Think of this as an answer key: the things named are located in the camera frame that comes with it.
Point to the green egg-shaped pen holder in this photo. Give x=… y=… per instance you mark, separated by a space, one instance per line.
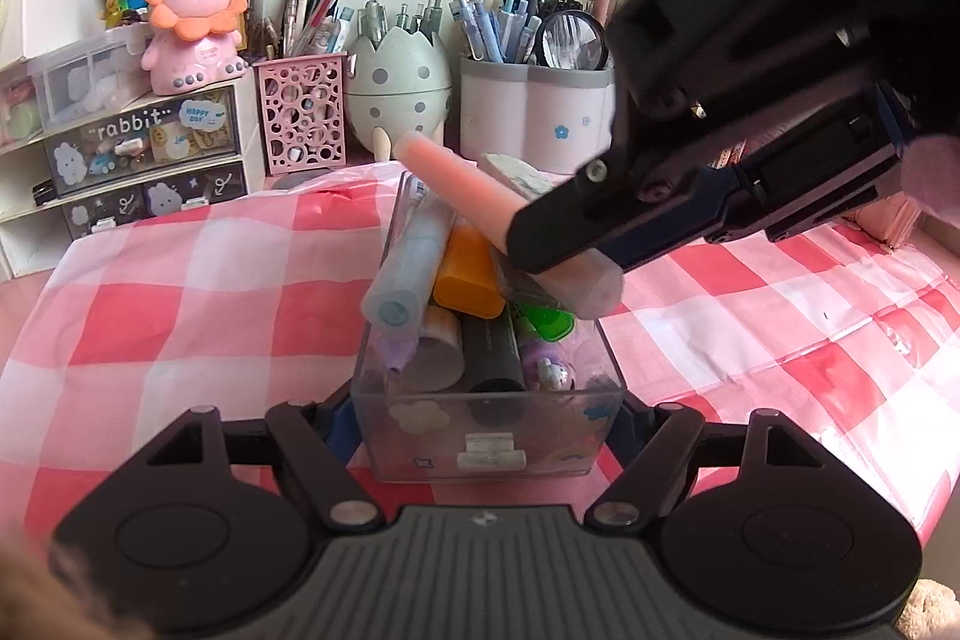
x=397 y=85

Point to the orange highlighter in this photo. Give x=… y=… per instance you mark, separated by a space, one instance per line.
x=465 y=280

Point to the white storage box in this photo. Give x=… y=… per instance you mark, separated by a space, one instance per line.
x=45 y=3

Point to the black printed drawer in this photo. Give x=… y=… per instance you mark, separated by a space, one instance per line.
x=157 y=201

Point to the pink lion pencil sharpener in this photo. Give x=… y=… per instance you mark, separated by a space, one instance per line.
x=191 y=33

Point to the white drawer organizer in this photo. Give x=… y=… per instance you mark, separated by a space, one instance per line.
x=251 y=130

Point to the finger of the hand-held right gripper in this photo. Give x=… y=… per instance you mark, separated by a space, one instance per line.
x=787 y=190
x=712 y=10

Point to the lilac white pen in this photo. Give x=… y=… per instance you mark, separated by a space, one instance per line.
x=401 y=355

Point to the peach pink pen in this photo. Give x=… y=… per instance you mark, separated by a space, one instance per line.
x=457 y=175

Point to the person's right hand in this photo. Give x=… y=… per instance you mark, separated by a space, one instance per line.
x=937 y=175

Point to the white eraser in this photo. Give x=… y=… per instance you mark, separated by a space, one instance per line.
x=517 y=175

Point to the magnifying glass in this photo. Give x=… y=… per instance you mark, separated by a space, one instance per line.
x=574 y=44

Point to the clear lidded storage box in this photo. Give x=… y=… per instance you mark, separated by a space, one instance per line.
x=90 y=78

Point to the bunch of grey-green pens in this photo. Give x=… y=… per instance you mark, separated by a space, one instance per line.
x=375 y=18

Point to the beige plush toy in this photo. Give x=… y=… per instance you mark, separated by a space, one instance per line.
x=930 y=610

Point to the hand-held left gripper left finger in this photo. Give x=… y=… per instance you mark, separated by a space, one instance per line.
x=339 y=437

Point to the bunch of mixed pens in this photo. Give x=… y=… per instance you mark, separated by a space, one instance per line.
x=307 y=18

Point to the black marker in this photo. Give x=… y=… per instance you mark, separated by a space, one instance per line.
x=491 y=355

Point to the pink white checkered tablecloth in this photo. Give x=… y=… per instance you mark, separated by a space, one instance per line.
x=187 y=280

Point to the white marker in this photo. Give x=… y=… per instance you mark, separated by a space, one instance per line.
x=439 y=362

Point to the small purple capsule toy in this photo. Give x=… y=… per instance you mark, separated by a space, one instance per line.
x=551 y=370

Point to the clear plastic organizer tray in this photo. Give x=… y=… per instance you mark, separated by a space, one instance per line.
x=420 y=452

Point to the white grey flower-shaped pen holder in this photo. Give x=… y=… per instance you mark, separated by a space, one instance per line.
x=525 y=115

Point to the pink perforated pen holder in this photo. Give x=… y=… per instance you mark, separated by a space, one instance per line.
x=300 y=115

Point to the clear drawer with stickers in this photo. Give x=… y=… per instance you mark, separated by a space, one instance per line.
x=142 y=141

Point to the light blue pen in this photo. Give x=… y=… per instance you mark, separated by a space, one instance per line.
x=409 y=280

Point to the clear acrylic box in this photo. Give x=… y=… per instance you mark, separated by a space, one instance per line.
x=259 y=18

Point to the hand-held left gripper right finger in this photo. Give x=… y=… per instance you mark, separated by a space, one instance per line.
x=624 y=434

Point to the bunch of blue pens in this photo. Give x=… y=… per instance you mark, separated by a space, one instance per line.
x=487 y=29

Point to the green highlighter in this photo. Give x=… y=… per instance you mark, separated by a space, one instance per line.
x=551 y=321

